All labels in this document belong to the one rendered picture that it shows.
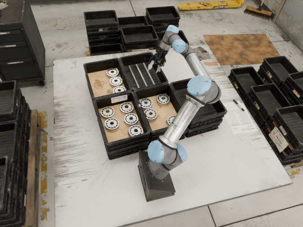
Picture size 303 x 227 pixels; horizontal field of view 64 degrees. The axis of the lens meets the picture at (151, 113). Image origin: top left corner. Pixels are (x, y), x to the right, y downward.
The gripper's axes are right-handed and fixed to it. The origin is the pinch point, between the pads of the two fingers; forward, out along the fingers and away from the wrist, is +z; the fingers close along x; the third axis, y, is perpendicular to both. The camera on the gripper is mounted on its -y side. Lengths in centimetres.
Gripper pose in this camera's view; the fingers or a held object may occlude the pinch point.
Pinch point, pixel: (152, 70)
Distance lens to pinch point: 179.1
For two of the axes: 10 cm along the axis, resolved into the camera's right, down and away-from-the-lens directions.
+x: 9.2, 2.0, 3.4
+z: -3.8, 6.9, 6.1
